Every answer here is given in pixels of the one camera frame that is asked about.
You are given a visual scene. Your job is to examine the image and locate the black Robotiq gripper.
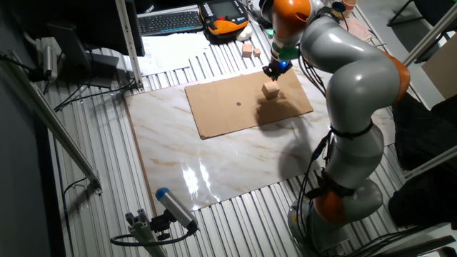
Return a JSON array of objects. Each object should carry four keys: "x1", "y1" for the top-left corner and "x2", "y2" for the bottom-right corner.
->
[{"x1": 263, "y1": 59, "x2": 293, "y2": 82}]

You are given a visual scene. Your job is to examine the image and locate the large wooden cube block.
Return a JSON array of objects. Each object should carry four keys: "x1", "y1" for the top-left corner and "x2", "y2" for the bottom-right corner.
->
[{"x1": 261, "y1": 80, "x2": 281, "y2": 101}]

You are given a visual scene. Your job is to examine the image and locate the brown cardboard sheet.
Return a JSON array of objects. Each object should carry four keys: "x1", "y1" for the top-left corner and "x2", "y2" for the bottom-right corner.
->
[{"x1": 184, "y1": 67, "x2": 314, "y2": 140}]

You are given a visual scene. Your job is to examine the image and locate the orange and black teach pendant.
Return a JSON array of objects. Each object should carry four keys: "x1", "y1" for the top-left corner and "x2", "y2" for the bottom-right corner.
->
[{"x1": 199, "y1": 0, "x2": 250, "y2": 36}]

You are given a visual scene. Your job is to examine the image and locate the plain white paper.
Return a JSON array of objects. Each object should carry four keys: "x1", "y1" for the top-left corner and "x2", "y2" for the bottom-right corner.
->
[{"x1": 153, "y1": 31, "x2": 212, "y2": 71}]

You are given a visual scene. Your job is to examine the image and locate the pink cloth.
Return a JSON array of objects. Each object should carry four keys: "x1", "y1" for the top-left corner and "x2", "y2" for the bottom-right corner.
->
[{"x1": 342, "y1": 16, "x2": 374, "y2": 44}]

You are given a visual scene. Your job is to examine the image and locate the tan cup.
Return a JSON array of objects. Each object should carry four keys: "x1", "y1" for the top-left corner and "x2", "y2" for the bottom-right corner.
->
[{"x1": 341, "y1": 0, "x2": 358, "y2": 15}]

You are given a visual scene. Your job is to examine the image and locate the marble pattern board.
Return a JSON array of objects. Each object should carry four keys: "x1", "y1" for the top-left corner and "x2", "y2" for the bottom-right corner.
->
[{"x1": 124, "y1": 64, "x2": 397, "y2": 215}]

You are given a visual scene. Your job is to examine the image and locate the black computer keyboard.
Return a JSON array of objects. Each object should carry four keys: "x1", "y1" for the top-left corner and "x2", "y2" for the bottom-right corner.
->
[{"x1": 137, "y1": 9, "x2": 204, "y2": 36}]

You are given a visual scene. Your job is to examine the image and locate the printed paper sheet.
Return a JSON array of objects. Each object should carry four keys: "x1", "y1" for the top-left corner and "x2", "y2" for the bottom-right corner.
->
[{"x1": 137, "y1": 48, "x2": 171, "y2": 76}]

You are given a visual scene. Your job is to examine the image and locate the black bag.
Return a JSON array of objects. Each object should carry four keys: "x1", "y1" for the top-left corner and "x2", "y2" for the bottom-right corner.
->
[
  {"x1": 391, "y1": 92, "x2": 457, "y2": 172},
  {"x1": 387, "y1": 167, "x2": 457, "y2": 229}
]

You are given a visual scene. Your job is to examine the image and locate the black chair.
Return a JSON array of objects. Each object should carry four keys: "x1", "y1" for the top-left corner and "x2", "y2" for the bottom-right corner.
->
[{"x1": 386, "y1": 0, "x2": 457, "y2": 29}]

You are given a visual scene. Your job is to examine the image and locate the brown panel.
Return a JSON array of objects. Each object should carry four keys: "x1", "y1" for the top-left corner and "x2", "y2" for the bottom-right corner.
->
[{"x1": 421, "y1": 42, "x2": 457, "y2": 100}]

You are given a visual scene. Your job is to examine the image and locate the black computer monitor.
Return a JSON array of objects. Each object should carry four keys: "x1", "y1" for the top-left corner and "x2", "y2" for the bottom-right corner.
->
[{"x1": 6, "y1": 0, "x2": 146, "y2": 89}]

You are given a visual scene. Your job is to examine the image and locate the silver cylindrical device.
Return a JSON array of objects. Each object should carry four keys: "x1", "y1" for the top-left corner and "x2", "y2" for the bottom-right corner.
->
[{"x1": 41, "y1": 44, "x2": 59, "y2": 81}]

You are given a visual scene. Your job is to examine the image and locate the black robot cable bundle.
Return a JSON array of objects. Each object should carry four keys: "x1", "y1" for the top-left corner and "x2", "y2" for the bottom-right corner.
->
[{"x1": 295, "y1": 53, "x2": 338, "y2": 256}]

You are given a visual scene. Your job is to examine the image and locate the aluminium extrusion post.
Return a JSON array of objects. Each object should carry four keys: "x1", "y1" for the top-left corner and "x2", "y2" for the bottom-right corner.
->
[
  {"x1": 114, "y1": 0, "x2": 144, "y2": 91},
  {"x1": 403, "y1": 3, "x2": 457, "y2": 67}
]

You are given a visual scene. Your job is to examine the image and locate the silver camera with blue cap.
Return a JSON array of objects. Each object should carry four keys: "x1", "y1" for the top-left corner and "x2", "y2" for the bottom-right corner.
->
[{"x1": 155, "y1": 187, "x2": 199, "y2": 233}]

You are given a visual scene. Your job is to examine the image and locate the aluminium camera mount extrusion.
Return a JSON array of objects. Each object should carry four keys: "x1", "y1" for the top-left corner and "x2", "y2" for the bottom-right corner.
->
[{"x1": 124, "y1": 208, "x2": 168, "y2": 257}]

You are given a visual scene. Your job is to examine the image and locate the black floor cables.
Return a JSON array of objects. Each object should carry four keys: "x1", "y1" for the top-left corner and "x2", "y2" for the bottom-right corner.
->
[{"x1": 342, "y1": 224, "x2": 457, "y2": 257}]

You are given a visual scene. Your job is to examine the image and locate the black camera cable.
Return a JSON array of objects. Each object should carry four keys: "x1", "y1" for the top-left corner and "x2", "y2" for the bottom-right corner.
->
[{"x1": 109, "y1": 226, "x2": 198, "y2": 248}]

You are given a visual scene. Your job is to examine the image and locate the long aluminium frame bar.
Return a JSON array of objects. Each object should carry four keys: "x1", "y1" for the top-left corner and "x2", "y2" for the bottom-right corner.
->
[{"x1": 0, "y1": 49, "x2": 104, "y2": 196}]

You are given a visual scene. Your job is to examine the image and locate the thin black cable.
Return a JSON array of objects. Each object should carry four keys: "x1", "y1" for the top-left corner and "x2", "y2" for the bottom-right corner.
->
[{"x1": 61, "y1": 176, "x2": 89, "y2": 257}]

